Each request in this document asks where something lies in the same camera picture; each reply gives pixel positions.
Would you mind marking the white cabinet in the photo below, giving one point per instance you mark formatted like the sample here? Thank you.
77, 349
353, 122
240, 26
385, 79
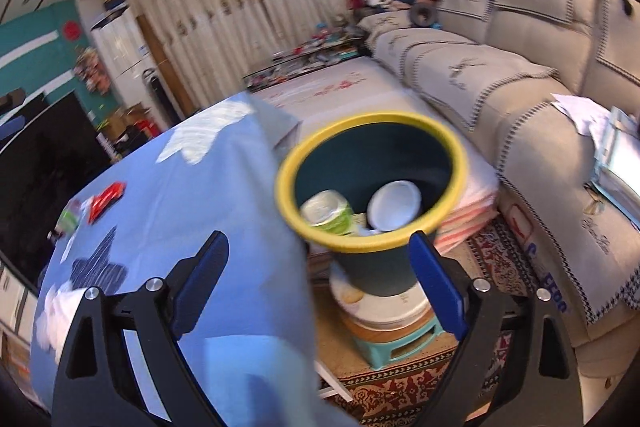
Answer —
125, 52

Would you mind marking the beige sofa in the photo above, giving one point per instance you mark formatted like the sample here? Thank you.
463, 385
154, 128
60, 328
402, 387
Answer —
525, 107

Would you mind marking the cluttered glass side table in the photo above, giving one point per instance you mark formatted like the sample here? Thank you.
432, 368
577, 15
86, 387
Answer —
310, 57

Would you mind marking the round white tin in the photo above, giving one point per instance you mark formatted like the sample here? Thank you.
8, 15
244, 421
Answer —
380, 307

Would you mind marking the red snack packet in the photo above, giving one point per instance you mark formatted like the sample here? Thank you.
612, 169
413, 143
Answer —
105, 202

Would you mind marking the black curved television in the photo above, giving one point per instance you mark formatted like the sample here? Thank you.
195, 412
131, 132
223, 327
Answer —
40, 167

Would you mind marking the white papers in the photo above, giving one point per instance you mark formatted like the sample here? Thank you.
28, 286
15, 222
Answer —
580, 114

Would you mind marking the green plastic stool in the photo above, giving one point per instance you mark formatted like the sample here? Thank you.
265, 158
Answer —
395, 349

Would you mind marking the clear container with green lid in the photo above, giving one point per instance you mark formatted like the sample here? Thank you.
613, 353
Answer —
67, 219

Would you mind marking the white paper plate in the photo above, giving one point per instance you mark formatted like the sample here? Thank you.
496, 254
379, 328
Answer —
50, 312

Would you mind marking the hanging wall decoration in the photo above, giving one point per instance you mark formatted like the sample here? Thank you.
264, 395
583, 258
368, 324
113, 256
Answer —
92, 69

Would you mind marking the floral mattress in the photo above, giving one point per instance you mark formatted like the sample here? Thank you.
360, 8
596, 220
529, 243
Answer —
350, 82

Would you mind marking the green white packet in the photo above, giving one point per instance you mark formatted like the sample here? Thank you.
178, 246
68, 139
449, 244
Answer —
325, 212

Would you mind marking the grey tower fan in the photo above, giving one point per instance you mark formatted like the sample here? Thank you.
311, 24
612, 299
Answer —
156, 92

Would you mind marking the light blue folder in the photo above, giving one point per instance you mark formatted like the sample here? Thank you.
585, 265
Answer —
620, 167

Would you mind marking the beige patterned curtain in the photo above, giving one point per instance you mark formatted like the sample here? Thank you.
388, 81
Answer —
225, 7

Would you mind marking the red patterned rug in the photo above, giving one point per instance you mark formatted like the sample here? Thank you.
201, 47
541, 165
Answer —
400, 392

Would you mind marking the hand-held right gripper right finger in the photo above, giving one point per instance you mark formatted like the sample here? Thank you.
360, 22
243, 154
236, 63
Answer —
435, 277

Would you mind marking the blue tablecloth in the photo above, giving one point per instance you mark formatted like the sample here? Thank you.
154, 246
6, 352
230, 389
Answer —
200, 187

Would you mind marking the dark green yellow-rimmed trash bin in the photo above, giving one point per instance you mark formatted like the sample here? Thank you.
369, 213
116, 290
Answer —
370, 147

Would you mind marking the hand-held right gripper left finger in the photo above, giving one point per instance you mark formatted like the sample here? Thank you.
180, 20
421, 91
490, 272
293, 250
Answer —
200, 277

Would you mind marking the white drawer unit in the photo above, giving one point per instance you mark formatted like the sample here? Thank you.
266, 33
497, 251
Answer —
15, 302

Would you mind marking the white leaf-print paper cup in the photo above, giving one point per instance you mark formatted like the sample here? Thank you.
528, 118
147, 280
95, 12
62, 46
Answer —
395, 207

